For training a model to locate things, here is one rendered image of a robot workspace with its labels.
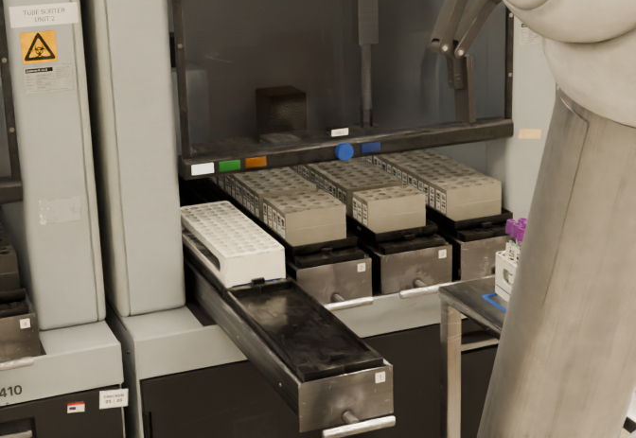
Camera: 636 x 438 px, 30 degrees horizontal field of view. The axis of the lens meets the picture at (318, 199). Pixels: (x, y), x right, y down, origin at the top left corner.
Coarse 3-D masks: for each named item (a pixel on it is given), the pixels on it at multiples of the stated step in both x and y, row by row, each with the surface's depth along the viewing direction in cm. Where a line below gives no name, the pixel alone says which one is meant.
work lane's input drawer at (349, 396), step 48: (192, 288) 197; (240, 288) 184; (288, 288) 187; (240, 336) 174; (288, 336) 169; (336, 336) 168; (288, 384) 157; (336, 384) 155; (384, 384) 158; (336, 432) 152
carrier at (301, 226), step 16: (304, 208) 202; (320, 208) 201; (336, 208) 202; (288, 224) 200; (304, 224) 201; (320, 224) 202; (336, 224) 203; (288, 240) 200; (304, 240) 202; (320, 240) 203
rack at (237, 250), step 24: (192, 216) 206; (216, 216) 204; (240, 216) 204; (192, 240) 203; (216, 240) 193; (240, 240) 192; (264, 240) 192; (216, 264) 197; (240, 264) 184; (264, 264) 186
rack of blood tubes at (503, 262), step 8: (496, 256) 176; (504, 256) 175; (496, 264) 177; (504, 264) 174; (512, 264) 172; (496, 272) 177; (512, 272) 172; (496, 280) 177; (504, 280) 175; (496, 288) 178; (504, 288) 175; (504, 296) 175
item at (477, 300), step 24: (456, 288) 181; (480, 288) 180; (456, 312) 181; (480, 312) 171; (504, 312) 171; (456, 336) 182; (456, 360) 183; (456, 384) 184; (456, 408) 186; (456, 432) 187
